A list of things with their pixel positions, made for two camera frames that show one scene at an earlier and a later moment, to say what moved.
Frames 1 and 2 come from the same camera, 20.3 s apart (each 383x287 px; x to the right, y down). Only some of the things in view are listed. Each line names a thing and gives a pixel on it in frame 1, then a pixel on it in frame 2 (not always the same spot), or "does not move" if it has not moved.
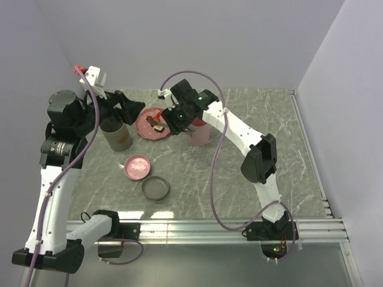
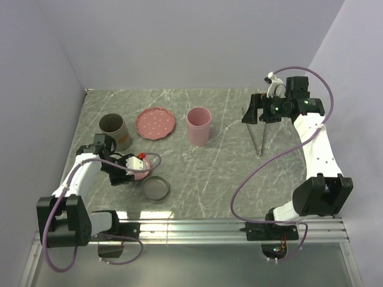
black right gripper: (169, 117) → (258, 101)
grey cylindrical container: (117, 134) does not move
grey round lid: (155, 188) does not move
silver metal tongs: (189, 131) → (249, 130)
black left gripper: (130, 108) → (121, 178)
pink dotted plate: (145, 129) does not move
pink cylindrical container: (200, 133) does not move
